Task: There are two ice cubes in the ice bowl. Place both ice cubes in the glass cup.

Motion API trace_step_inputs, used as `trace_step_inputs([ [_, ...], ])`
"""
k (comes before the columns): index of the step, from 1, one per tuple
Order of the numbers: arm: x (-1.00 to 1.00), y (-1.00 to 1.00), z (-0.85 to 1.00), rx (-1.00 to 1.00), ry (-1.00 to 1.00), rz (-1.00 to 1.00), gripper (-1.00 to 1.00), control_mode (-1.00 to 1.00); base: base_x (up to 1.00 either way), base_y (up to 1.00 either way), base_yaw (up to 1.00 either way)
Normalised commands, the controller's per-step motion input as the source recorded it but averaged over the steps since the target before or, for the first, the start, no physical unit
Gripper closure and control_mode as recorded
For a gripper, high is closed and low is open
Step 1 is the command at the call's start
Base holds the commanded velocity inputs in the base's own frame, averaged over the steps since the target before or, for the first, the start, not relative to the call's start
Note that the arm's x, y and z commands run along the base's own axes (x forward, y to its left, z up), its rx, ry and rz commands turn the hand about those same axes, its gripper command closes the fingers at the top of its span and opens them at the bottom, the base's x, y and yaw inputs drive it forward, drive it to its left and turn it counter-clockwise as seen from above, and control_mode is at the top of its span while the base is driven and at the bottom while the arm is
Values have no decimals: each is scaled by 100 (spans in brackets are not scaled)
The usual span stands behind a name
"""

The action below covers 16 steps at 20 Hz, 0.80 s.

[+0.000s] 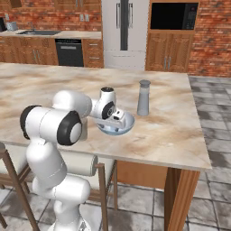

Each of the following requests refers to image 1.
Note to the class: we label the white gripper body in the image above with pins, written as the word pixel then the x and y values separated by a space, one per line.
pixel 112 122

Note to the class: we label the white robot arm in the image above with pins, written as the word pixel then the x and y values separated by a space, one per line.
pixel 45 126

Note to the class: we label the pale blue ice bowl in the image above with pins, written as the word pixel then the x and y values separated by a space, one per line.
pixel 130 121

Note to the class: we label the tall grey shaker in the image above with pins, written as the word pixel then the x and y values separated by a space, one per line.
pixel 143 100

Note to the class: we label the wooden stool white cushion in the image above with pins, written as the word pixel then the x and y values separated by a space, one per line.
pixel 103 186
pixel 13 177

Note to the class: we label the white fridge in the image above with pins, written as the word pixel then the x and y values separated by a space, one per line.
pixel 124 54

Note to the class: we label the black dishwasher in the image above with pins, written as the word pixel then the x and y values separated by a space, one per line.
pixel 69 52

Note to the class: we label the tall wooden cupboard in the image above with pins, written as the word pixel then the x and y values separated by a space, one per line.
pixel 169 51

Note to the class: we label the wooden island base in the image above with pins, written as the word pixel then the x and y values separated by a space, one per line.
pixel 180 198

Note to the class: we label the wooden base cupboards run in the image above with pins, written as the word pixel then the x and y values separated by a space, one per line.
pixel 27 51

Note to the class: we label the grey sink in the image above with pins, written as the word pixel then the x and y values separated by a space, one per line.
pixel 39 32

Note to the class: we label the black microwave oven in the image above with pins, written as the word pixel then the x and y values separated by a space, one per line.
pixel 173 15

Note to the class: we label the grey tap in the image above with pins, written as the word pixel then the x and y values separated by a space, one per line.
pixel 31 26

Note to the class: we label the silver toaster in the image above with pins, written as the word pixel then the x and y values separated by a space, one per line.
pixel 12 26

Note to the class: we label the black coffee machine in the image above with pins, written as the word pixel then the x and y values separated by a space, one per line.
pixel 2 24

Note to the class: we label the wooden wall cupboards run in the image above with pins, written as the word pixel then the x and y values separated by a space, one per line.
pixel 60 4

